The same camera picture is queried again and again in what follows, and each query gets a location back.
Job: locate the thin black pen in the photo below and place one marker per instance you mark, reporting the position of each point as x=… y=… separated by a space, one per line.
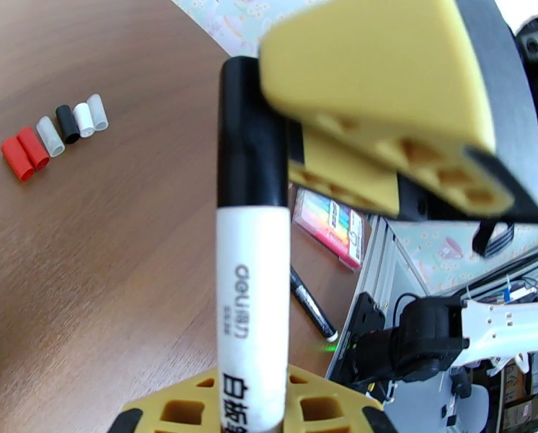
x=307 y=298

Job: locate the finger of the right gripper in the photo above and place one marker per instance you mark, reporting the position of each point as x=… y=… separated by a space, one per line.
x=341 y=174
x=377 y=62

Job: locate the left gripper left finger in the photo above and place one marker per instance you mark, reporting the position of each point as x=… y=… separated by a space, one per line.
x=179 y=409

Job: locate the black whiteboard marker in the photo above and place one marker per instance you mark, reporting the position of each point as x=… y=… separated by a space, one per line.
x=251 y=310

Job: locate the pack of coloured highlighters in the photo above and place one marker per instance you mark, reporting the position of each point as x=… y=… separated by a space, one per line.
x=332 y=228

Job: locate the aluminium front beam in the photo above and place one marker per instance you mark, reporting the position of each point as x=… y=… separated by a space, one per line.
x=386 y=265

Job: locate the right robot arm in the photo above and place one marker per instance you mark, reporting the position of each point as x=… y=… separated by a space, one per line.
x=431 y=339

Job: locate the red pen cap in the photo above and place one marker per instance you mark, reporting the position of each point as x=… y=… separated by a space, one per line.
x=33 y=147
x=19 y=163

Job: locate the white pen cap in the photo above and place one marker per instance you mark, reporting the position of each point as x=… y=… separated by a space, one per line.
x=332 y=335
x=84 y=119

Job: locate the cardboard box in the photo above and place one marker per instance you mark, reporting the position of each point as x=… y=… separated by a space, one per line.
x=521 y=400

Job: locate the translucent grey pen cap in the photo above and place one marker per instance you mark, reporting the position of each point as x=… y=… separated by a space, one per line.
x=50 y=136
x=97 y=112

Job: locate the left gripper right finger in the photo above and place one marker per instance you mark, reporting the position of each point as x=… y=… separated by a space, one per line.
x=332 y=409

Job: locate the black pen cap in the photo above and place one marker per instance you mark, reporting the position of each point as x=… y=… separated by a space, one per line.
x=67 y=124
x=246 y=143

